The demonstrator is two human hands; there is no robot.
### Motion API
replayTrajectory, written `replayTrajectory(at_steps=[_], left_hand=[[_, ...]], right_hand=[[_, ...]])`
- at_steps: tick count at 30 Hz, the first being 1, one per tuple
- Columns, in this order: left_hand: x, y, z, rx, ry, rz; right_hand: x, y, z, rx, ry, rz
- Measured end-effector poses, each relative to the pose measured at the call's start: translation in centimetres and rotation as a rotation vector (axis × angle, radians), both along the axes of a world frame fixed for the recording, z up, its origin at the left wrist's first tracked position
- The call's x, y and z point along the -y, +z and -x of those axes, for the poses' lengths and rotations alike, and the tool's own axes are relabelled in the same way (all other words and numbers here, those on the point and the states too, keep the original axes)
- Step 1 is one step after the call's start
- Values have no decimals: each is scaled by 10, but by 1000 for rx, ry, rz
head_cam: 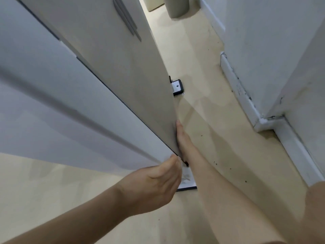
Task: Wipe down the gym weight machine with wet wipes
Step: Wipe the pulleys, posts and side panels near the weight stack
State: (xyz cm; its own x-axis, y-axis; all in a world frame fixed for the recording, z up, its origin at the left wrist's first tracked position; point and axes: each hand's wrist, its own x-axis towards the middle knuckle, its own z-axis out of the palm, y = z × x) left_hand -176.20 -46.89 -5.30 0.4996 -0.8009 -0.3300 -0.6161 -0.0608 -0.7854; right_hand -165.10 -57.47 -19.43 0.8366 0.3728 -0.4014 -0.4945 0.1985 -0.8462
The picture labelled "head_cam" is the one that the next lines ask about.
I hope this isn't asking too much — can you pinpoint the trash bin with black bag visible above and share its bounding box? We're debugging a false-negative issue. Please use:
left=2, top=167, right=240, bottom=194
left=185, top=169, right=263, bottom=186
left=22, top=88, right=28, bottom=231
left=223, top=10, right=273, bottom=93
left=164, top=0, right=190, bottom=19

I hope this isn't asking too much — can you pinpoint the person's right hand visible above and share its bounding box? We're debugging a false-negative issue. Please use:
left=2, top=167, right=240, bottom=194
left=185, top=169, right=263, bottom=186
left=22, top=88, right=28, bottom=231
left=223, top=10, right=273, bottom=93
left=175, top=120, right=196, bottom=163

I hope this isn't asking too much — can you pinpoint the person's right leg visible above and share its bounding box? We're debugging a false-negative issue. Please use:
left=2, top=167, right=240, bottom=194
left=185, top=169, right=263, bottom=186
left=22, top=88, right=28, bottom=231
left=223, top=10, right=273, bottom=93
left=298, top=181, right=325, bottom=244

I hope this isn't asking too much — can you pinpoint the person's left forearm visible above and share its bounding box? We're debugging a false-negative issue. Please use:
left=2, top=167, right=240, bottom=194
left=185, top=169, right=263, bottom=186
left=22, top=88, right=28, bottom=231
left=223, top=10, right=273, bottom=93
left=0, top=185, right=133, bottom=244

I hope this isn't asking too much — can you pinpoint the cream white storage box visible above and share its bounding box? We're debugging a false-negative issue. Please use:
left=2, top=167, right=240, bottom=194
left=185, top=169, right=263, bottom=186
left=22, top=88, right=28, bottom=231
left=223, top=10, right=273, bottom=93
left=142, top=0, right=166, bottom=12

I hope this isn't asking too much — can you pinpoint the person's left hand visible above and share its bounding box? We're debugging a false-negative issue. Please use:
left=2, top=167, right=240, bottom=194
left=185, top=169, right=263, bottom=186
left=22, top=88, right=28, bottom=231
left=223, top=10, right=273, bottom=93
left=115, top=154, right=183, bottom=217

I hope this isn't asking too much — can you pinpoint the person's right forearm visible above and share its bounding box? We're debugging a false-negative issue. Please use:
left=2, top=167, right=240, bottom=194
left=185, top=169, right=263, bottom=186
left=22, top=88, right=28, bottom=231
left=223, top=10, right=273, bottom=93
left=188, top=155, right=288, bottom=244

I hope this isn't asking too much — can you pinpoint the white gym machine frame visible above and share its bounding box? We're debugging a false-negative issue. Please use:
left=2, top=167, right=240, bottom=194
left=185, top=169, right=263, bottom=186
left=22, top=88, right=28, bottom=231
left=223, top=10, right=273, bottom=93
left=0, top=0, right=198, bottom=192

